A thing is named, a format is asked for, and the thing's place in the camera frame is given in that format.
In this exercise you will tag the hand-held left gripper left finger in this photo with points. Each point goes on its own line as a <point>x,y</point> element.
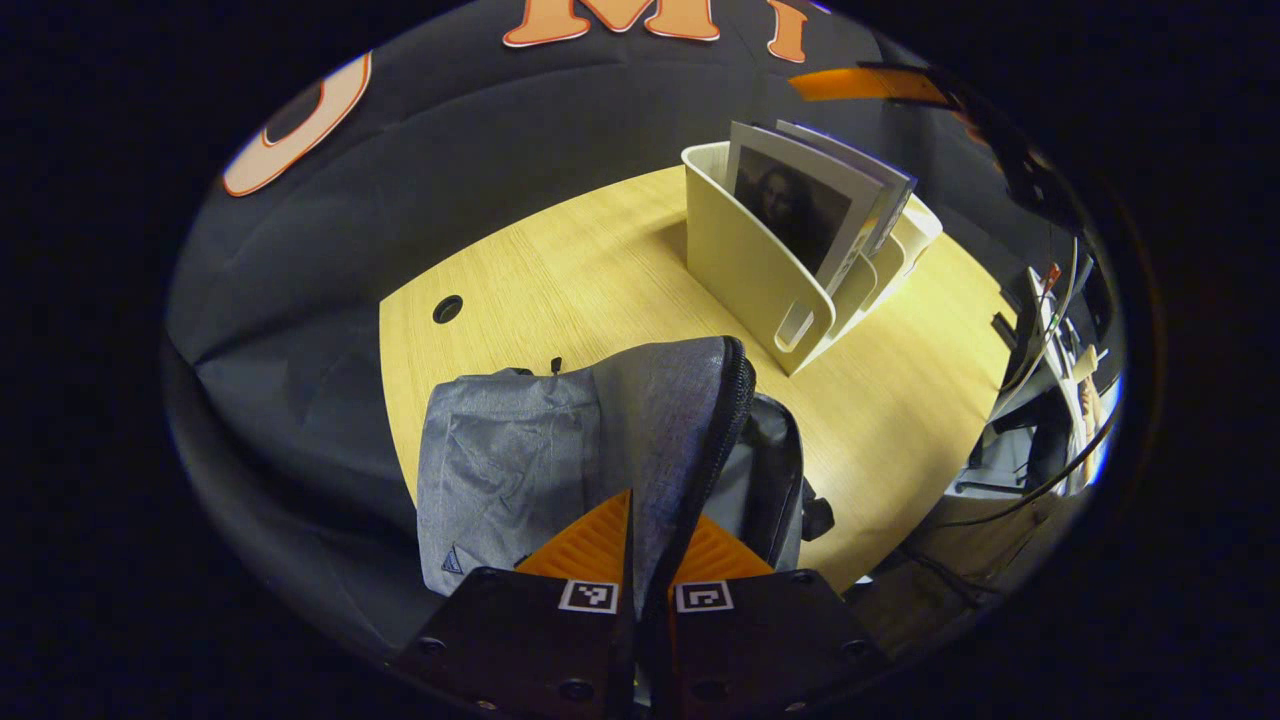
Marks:
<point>520,640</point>

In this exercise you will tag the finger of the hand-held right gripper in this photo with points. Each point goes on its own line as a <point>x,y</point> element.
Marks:
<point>860,85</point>

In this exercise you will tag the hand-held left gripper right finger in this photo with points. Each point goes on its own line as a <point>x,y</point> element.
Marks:
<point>760,640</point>

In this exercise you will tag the blue cover book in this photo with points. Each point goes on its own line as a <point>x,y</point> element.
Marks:
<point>890,195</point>

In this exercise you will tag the portrait cover book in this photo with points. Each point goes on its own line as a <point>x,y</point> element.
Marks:
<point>790,200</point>

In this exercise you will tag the grey fabric schoolbag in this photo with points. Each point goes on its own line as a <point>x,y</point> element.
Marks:
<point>500,470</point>

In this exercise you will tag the white plastic bookshelf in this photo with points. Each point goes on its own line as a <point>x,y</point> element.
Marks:
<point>740,260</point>

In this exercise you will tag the cluttered equipment rack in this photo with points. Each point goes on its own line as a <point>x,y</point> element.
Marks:
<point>1050,340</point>

